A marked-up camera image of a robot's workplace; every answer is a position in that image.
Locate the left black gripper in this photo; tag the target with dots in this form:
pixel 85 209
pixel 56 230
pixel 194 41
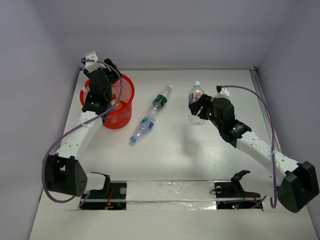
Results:
pixel 108 69

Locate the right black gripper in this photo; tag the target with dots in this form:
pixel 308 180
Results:
pixel 204 101

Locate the orange juice bottle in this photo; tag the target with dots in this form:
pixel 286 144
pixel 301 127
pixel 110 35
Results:
pixel 118 106

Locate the orange blue label bottle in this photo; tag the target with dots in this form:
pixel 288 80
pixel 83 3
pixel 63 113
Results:
pixel 193 96

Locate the green label clear bottle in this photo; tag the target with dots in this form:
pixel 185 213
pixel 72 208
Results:
pixel 161 100

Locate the light blue label bottle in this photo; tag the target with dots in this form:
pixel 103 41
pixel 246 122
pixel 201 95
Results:
pixel 143 129

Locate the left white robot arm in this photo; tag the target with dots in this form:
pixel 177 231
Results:
pixel 62 172

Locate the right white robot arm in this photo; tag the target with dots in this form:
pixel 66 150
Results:
pixel 292 184

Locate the red mesh plastic bin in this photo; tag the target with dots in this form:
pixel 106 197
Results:
pixel 122 113

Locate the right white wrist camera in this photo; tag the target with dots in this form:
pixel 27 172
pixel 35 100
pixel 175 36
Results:
pixel 222 92

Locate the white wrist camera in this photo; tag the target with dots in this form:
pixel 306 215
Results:
pixel 222 92
pixel 91 62

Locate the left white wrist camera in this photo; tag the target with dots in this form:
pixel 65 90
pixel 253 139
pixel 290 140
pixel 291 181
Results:
pixel 91 62

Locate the silver taped front rail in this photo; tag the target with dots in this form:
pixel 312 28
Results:
pixel 171 196

